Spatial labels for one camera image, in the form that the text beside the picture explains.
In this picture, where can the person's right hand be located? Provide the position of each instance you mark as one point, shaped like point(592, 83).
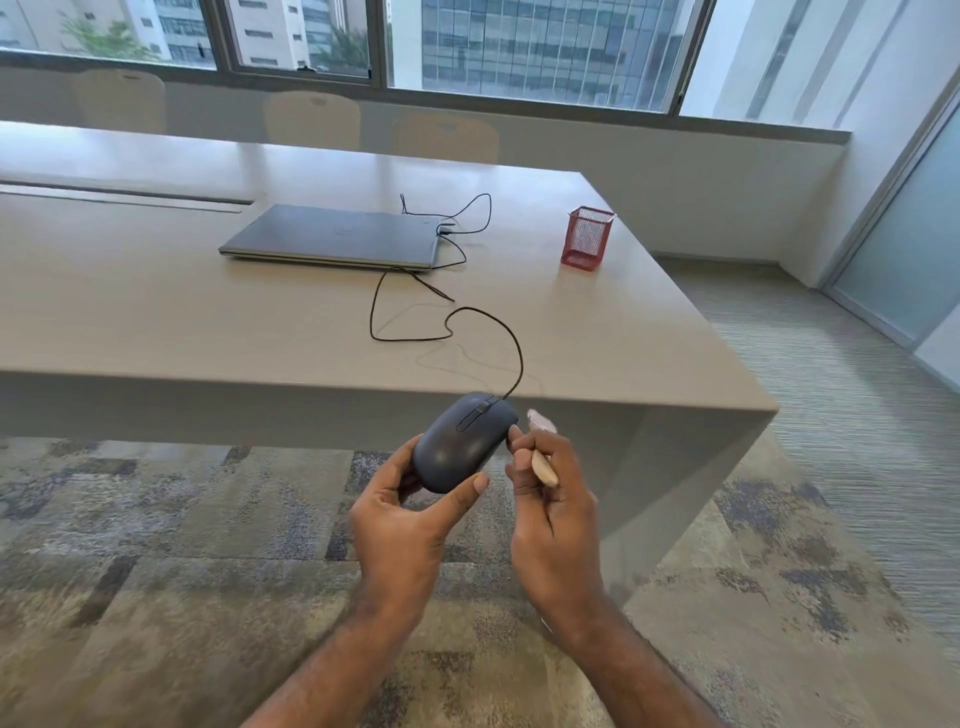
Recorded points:
point(559, 540)

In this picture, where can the person's left hand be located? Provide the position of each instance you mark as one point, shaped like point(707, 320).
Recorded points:
point(397, 532)

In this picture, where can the wooden brush with pink bristles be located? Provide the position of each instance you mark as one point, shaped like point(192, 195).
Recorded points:
point(545, 469)

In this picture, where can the black dusty computer mouse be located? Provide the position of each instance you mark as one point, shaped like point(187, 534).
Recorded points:
point(465, 442)

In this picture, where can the red mesh pen holder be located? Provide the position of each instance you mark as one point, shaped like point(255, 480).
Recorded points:
point(589, 240)

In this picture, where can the grey closed laptop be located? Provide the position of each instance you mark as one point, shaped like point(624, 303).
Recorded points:
point(330, 236)

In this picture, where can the beige chair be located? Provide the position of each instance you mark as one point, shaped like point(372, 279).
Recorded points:
point(311, 120)
point(120, 101)
point(444, 139)

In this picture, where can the frosted glass door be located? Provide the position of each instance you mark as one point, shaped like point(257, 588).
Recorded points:
point(900, 262)

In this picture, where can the grey window frame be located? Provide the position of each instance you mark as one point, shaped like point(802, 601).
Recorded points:
point(225, 37)

